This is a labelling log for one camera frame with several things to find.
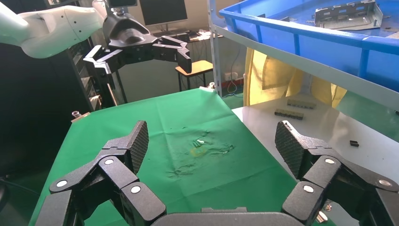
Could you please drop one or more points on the perforated shelf post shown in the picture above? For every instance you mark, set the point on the perforated shelf post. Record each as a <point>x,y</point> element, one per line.
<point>215,46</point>

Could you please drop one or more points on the small black block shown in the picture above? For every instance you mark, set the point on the small black block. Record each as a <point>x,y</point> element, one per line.
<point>354,143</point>

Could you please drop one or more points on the white wall socket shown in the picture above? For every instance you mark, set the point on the white wall socket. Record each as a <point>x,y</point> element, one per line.
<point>231,76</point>

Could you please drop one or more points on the wooden stool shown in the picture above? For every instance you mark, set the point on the wooden stool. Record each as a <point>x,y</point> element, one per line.
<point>194,67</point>

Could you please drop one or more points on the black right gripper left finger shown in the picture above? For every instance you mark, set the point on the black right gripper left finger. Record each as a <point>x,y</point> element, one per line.
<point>120,174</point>

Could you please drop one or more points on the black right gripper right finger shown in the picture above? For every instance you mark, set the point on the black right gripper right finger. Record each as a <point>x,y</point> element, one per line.
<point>321,174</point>

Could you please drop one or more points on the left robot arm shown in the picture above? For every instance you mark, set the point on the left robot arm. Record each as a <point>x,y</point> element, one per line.
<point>50,28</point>

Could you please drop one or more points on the desk with keyboard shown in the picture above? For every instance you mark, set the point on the desk with keyboard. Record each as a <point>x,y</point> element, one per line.
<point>190,35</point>

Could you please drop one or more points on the green table cloth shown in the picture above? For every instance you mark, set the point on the green table cloth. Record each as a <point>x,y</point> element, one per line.
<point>174,118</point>

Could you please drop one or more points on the metal bracket with tabbed wall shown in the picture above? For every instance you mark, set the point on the metal bracket with tabbed wall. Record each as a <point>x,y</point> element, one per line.
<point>346,17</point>

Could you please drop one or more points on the black computer monitor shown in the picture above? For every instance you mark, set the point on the black computer monitor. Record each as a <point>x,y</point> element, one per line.
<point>163,11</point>

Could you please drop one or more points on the black equipment cabinet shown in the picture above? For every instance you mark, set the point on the black equipment cabinet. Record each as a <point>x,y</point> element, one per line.
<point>37,106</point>

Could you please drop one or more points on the silver binder clip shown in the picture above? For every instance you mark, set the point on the silver binder clip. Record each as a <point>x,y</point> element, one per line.
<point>77,115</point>
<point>212,84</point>

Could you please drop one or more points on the blue plastic bin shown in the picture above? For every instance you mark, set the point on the blue plastic bin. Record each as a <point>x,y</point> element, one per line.
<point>327,53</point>

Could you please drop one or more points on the dark grey link strip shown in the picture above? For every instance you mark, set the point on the dark grey link strip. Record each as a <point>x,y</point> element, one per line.
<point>289,114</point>
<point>301,104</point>

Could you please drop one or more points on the yellow plastic bag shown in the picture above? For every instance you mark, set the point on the yellow plastic bag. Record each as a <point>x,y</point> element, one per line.
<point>271,78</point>

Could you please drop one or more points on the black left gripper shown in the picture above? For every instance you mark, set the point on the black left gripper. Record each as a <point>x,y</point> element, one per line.
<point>127,34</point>

